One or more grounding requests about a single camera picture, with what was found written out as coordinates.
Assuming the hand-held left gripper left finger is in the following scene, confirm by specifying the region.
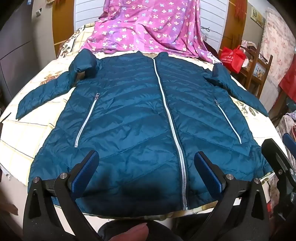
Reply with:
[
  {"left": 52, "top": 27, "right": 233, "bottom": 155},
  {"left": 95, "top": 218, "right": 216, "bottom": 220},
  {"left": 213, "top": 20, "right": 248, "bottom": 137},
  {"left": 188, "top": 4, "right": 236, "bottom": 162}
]
[{"left": 23, "top": 150, "right": 100, "bottom": 241}]

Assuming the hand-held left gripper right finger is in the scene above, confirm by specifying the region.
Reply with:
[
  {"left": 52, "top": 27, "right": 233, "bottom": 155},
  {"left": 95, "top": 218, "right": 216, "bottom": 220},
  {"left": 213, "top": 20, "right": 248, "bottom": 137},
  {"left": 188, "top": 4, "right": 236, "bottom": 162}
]
[{"left": 190, "top": 151, "right": 270, "bottom": 241}]

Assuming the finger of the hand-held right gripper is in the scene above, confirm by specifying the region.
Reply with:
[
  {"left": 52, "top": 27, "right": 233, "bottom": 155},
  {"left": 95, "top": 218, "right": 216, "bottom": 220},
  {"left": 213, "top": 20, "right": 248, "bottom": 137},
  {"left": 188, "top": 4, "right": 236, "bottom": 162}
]
[
  {"left": 261, "top": 138, "right": 296, "bottom": 186},
  {"left": 282, "top": 133, "right": 296, "bottom": 151}
]

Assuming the teal puffer jacket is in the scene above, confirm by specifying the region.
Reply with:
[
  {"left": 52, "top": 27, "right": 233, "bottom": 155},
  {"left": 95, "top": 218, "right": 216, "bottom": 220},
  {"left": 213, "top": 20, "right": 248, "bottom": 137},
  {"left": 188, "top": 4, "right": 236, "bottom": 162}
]
[{"left": 16, "top": 49, "right": 273, "bottom": 217}]

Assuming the person's left hand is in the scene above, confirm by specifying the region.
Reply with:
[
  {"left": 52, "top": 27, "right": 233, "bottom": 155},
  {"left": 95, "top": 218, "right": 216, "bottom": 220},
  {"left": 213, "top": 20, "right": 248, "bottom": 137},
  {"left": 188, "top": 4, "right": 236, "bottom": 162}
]
[{"left": 109, "top": 222, "right": 149, "bottom": 241}]

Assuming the red cloth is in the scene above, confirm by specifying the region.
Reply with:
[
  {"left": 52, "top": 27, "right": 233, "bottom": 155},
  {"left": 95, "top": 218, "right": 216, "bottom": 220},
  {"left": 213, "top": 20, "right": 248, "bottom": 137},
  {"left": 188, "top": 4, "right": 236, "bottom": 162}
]
[{"left": 279, "top": 62, "right": 296, "bottom": 102}]

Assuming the person's dark clothing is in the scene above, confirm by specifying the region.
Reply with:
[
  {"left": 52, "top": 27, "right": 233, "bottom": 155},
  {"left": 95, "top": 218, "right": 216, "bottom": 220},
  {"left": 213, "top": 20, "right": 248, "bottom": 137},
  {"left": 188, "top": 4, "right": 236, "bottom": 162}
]
[{"left": 97, "top": 206, "right": 208, "bottom": 241}]

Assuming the wooden chair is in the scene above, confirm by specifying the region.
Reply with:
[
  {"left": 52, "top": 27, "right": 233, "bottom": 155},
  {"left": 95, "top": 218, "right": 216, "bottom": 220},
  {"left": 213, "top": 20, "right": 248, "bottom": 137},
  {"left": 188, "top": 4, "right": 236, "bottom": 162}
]
[{"left": 238, "top": 42, "right": 273, "bottom": 98}]

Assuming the floral lace curtain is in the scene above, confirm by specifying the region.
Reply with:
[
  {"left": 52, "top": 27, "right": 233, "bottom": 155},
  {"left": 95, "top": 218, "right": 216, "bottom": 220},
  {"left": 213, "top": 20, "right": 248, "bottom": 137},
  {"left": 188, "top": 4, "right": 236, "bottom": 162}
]
[{"left": 261, "top": 7, "right": 296, "bottom": 86}]

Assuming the cream floral checked bed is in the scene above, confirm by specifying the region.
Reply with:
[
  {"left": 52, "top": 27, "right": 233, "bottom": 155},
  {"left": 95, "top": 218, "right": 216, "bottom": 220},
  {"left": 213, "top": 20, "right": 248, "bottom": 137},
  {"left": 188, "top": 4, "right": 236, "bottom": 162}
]
[{"left": 0, "top": 23, "right": 287, "bottom": 223}]

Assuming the red shopping bag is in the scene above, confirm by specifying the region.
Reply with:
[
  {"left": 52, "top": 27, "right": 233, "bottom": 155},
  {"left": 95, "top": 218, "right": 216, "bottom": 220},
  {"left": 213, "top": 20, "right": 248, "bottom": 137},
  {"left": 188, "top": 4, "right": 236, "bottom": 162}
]
[{"left": 218, "top": 45, "right": 247, "bottom": 73}]

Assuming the grey refrigerator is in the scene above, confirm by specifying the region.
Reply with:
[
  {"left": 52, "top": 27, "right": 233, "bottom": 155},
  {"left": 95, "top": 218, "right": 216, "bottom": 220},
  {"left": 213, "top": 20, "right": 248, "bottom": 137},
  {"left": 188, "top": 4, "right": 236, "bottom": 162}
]
[{"left": 0, "top": 0, "right": 56, "bottom": 102}]

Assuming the pink floral bed sheet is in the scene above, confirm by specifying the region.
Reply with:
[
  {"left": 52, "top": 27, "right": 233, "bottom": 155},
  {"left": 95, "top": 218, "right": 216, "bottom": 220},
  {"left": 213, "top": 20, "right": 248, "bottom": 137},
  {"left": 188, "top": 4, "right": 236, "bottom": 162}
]
[{"left": 85, "top": 0, "right": 219, "bottom": 64}]

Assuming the small framed wall picture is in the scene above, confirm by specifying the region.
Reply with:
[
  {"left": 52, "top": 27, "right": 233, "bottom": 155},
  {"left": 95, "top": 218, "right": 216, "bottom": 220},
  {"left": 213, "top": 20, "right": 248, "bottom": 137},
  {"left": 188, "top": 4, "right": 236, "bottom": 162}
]
[{"left": 251, "top": 5, "right": 266, "bottom": 26}]

